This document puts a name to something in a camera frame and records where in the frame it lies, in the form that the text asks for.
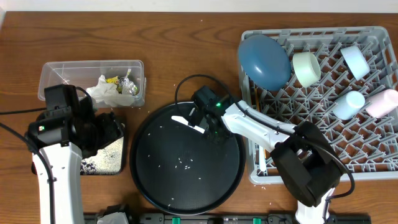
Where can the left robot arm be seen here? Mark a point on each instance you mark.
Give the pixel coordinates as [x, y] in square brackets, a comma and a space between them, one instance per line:
[58, 173]

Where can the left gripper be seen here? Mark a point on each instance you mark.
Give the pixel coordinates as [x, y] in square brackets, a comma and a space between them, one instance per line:
[114, 127]

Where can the yellow snack wrapper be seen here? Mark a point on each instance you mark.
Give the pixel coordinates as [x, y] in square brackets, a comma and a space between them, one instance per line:
[116, 81]

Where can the black rectangular tray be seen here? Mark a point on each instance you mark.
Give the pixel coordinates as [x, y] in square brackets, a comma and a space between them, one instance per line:
[105, 158]

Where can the clear plastic bin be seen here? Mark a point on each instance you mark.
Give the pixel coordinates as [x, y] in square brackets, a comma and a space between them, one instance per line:
[85, 74]

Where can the dark blue plate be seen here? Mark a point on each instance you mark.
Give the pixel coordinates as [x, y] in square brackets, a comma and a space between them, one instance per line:
[265, 62]

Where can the white tissue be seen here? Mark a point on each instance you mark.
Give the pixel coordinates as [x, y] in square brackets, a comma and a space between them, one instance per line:
[106, 93]

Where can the black round tray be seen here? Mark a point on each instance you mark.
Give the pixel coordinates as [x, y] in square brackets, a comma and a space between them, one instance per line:
[180, 172]

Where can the white cup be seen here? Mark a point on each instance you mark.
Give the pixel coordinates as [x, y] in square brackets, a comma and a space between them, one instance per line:
[348, 105]

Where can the teal bowl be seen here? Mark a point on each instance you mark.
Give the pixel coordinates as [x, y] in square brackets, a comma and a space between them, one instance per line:
[306, 68]

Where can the wooden chopstick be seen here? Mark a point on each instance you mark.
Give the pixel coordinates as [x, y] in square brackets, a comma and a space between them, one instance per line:
[257, 100]

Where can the pink cup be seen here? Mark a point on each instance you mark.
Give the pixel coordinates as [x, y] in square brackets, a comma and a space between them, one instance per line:
[382, 103]

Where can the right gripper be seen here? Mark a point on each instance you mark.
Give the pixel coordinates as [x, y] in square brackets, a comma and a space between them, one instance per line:
[217, 139]

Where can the light blue small plate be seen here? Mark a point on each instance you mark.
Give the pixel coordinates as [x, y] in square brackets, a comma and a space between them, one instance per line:
[355, 61]

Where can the grey dishwasher rack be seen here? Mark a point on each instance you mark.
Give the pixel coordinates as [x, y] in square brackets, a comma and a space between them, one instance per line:
[367, 145]

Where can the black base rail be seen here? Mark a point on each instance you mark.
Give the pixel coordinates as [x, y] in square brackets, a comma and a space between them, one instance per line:
[159, 218]

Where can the light blue plastic knife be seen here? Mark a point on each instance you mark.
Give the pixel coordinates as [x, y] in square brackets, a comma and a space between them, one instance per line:
[262, 159]

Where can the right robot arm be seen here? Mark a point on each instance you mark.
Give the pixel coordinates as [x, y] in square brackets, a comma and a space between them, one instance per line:
[303, 157]

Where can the silver foil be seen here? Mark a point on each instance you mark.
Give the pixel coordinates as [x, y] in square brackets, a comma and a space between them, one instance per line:
[127, 87]

